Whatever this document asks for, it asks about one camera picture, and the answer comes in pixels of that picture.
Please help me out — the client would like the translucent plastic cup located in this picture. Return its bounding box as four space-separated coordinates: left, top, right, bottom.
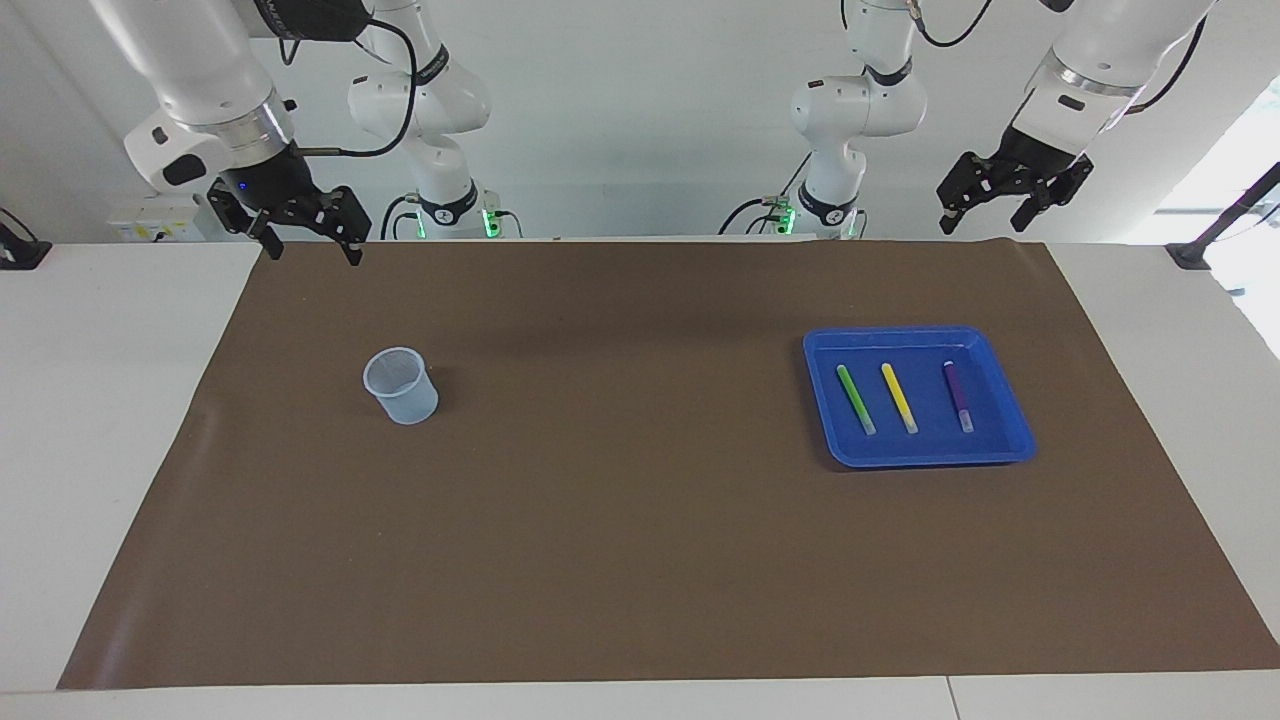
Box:
362 346 440 426

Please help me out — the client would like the black table clamp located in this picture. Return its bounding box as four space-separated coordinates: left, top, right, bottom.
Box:
0 207 53 271

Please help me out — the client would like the black stand with pole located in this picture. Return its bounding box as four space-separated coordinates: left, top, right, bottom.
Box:
1165 162 1280 271

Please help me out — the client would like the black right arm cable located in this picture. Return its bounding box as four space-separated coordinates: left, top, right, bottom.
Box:
280 15 419 159

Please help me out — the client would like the white wall socket box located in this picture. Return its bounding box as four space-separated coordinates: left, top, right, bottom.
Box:
107 195 206 243

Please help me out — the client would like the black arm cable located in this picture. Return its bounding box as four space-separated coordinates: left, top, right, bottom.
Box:
905 0 1206 114
280 15 419 159

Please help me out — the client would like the purple pen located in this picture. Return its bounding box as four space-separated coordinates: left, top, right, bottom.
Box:
943 360 976 434

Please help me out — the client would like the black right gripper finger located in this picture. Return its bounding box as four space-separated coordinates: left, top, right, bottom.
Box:
206 180 285 262
299 184 374 268

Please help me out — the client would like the blue plastic tray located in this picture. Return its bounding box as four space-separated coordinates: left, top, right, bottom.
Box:
803 326 1037 469

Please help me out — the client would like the brown table mat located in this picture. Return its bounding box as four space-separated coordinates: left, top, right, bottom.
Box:
57 240 1280 691

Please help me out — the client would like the black right base cable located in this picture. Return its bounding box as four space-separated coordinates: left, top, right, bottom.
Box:
379 193 423 241

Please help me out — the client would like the green pen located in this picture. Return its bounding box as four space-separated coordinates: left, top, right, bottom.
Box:
836 364 878 436

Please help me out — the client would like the black left base cable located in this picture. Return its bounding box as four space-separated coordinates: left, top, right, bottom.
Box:
718 150 813 238

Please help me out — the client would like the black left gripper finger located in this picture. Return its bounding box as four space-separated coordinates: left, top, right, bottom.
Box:
937 152 1007 237
1010 158 1095 234

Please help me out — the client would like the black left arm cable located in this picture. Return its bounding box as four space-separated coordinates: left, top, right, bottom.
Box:
905 0 1206 114

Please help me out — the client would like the black base cable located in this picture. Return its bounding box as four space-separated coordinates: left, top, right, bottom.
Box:
718 150 813 238
379 193 423 241

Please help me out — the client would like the yellow pen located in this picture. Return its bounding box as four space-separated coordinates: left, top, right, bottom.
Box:
880 362 920 435

